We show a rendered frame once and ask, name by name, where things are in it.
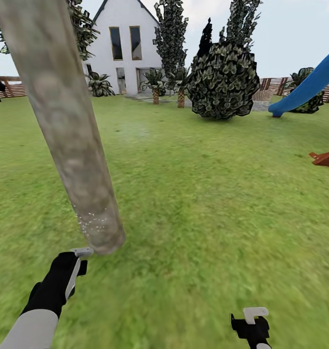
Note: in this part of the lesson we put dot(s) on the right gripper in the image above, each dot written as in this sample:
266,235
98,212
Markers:
244,330

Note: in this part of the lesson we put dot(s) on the fixed window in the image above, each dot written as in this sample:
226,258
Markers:
121,80

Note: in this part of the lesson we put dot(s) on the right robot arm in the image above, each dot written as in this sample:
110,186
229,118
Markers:
253,327

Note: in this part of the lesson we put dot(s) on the garden chair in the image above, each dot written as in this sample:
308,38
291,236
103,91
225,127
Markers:
263,96

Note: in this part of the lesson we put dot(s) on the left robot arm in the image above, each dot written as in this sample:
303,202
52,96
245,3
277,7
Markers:
35,328

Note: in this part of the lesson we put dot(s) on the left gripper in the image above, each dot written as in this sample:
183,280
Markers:
83,267

